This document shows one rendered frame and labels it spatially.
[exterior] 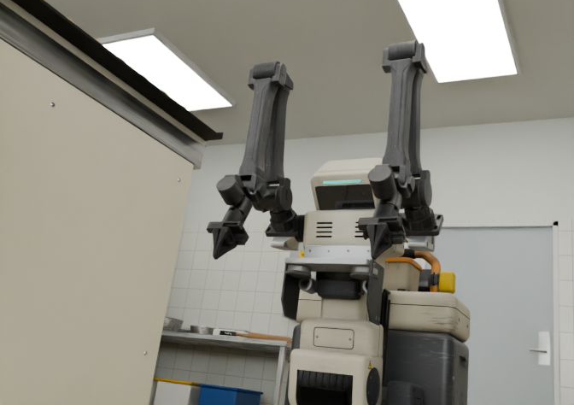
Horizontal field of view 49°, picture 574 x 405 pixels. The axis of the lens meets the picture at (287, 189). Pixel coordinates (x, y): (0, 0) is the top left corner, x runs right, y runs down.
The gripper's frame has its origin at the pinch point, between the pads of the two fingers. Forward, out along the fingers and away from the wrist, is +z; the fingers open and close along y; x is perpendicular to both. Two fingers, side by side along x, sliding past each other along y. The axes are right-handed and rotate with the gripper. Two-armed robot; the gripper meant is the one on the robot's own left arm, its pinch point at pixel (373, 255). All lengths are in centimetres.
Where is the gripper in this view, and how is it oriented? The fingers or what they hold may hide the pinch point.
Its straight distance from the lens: 144.5
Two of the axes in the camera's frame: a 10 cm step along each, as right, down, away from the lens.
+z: -3.1, 6.8, -6.7
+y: 8.8, -0.5, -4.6
